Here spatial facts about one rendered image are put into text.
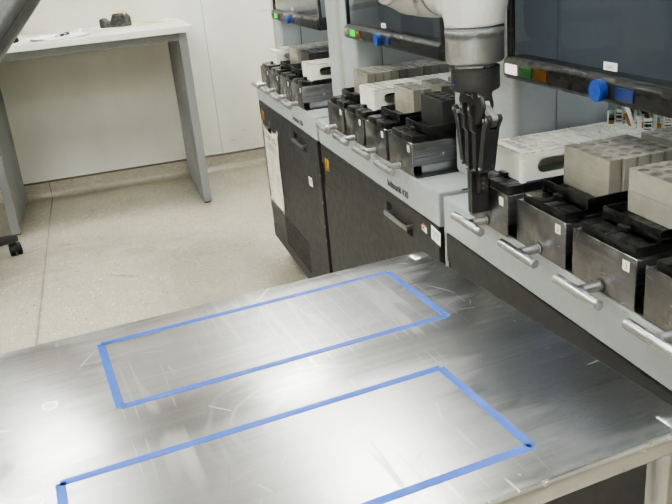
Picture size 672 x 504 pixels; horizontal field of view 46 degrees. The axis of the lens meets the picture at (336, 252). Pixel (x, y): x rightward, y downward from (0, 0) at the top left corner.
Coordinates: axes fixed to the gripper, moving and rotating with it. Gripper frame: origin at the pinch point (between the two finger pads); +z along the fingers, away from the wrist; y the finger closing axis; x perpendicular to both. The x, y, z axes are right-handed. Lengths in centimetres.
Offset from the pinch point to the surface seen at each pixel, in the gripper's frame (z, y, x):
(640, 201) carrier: -4.1, -27.6, -9.8
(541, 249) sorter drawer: 5.3, -15.8, -2.2
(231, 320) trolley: -2, -33, 47
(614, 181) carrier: -5.0, -20.8, -10.7
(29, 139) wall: 46, 350, 98
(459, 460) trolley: -2, -66, 35
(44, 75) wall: 12, 350, 83
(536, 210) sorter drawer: -0.4, -14.4, -2.2
